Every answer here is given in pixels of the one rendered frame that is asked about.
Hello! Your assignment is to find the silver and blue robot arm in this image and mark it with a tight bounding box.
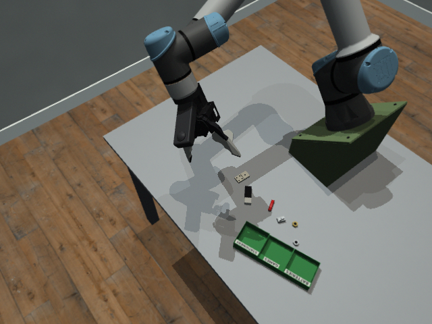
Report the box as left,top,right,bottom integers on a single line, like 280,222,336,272
144,0,398,148

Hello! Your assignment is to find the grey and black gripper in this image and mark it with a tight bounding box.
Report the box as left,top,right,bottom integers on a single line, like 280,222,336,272
173,83,241,163

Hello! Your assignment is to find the beige domino tile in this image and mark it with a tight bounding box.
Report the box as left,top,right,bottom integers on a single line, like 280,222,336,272
234,171,250,183

